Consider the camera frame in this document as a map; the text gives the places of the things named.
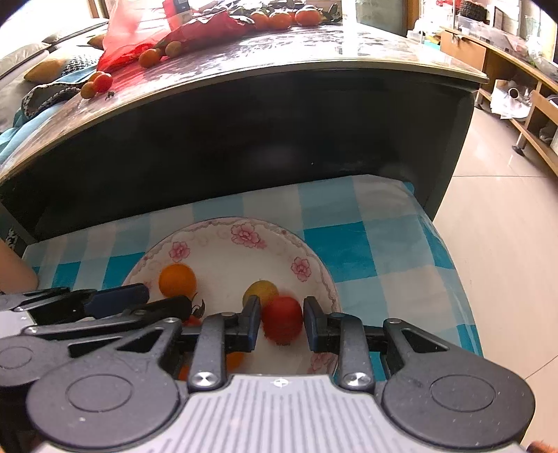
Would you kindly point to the leafy orange mandarin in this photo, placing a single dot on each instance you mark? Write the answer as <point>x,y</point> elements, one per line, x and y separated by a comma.
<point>279,20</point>
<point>260,20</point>
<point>308,16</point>

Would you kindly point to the blue checkered tablecloth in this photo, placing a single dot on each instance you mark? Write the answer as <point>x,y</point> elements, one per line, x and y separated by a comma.
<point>348,244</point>

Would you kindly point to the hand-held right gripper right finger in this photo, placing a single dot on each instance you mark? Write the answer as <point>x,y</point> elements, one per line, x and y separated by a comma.
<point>311,325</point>

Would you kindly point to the floral white plate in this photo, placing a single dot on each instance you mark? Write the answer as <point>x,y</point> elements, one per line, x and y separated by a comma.
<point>226,261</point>

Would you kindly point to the small orange mandarin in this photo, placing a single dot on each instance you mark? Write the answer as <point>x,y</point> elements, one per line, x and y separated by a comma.
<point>235,359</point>

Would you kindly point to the round red cherry tomato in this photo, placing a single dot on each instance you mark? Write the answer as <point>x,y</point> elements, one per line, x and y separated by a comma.
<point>103,82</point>

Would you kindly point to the blue blanket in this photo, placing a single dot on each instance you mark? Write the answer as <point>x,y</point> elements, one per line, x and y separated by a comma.
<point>19,135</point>

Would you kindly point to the yellow-green longan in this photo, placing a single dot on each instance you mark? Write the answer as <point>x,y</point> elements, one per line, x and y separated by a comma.
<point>261,292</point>

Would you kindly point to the red plastic bag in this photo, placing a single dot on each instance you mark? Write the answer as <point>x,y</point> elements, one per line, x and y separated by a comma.
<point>130,35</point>

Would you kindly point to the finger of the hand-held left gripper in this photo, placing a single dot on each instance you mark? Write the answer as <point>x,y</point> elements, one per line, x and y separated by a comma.
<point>170,307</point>
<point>117,298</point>

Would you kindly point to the black coffee table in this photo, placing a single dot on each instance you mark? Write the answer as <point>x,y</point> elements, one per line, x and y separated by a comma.
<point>218,152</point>

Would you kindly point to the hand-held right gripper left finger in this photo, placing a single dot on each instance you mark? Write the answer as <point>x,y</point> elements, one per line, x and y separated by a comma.
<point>253,323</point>

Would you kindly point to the yellow pillow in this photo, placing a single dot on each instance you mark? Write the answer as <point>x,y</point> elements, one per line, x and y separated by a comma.
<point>46,70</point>

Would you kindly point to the person's left forearm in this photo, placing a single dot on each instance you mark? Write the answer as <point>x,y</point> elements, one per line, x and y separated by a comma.
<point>15,270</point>

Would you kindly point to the houndstooth cushion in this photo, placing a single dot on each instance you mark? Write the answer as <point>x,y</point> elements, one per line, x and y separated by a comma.
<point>48,96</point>

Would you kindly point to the houndstooth cloth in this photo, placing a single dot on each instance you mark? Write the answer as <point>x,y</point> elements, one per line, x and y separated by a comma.
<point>9,241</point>

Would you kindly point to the round orange mandarin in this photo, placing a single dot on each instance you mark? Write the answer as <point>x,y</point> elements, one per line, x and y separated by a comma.
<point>176,281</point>

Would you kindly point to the wooden shelf unit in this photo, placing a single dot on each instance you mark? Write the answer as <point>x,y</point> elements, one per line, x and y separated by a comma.
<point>462,52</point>

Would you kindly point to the stemmed small red tomato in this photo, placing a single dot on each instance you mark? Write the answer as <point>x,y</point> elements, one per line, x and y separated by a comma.
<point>192,322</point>

